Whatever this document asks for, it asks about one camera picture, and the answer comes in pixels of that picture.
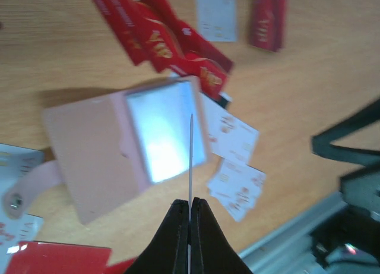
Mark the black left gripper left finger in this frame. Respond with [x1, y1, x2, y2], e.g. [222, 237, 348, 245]
[125, 199, 189, 274]

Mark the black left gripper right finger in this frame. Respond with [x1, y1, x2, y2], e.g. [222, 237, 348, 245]
[189, 197, 251, 274]

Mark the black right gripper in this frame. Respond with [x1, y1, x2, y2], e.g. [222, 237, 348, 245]
[311, 99, 379, 268]

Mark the pink leather card holder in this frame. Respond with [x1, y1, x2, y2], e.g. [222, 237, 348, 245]
[1, 76, 210, 224]

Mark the white card under arm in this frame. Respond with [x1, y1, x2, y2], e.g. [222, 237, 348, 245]
[1, 144, 44, 252]

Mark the white card pile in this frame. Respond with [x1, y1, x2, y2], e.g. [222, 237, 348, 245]
[207, 159, 266, 222]

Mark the white VIP card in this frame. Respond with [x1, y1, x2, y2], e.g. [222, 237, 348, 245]
[201, 94, 259, 165]

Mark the red VIP card near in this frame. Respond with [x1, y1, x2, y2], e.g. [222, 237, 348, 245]
[170, 18, 233, 100]

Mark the red VIP card far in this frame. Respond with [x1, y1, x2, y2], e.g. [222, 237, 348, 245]
[249, 0, 287, 52]

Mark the white blossom card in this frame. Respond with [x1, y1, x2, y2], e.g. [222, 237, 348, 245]
[195, 0, 238, 42]

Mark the red VIP card right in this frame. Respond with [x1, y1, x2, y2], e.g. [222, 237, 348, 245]
[128, 0, 196, 76]

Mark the red VIP card left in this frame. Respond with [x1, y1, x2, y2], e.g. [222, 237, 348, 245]
[92, 0, 148, 66]

